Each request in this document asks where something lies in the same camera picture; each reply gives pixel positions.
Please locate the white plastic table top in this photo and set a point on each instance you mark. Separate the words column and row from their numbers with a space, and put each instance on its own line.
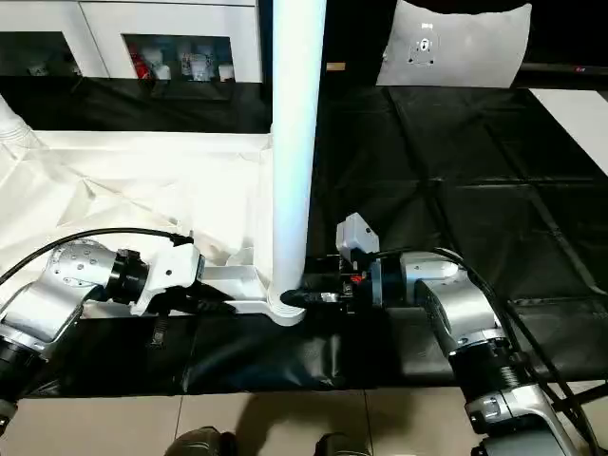
column 119, row 180

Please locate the white plastic table leg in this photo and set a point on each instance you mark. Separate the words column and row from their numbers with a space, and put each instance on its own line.
column 12, row 119
column 294, row 119

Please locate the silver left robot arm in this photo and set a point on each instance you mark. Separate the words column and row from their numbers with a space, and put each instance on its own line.
column 57, row 285

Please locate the grey left robot foot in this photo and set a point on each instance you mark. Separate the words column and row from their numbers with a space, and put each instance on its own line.
column 202, row 444

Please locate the black work mat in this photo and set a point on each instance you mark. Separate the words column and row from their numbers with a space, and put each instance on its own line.
column 475, row 190

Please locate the black box with gold label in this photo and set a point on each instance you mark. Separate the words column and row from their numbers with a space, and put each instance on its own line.
column 351, row 33

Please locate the black metal stand bar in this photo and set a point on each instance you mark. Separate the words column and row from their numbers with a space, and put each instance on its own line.
column 591, row 390

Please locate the flat white board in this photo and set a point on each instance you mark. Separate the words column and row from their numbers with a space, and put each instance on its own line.
column 579, row 123

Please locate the white glass door cabinet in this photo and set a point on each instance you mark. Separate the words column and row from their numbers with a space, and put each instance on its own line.
column 95, row 19

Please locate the black monitor with red logo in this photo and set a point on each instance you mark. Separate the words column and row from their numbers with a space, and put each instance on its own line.
column 560, row 69

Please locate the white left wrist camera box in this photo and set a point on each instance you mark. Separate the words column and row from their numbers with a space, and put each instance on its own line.
column 171, row 266

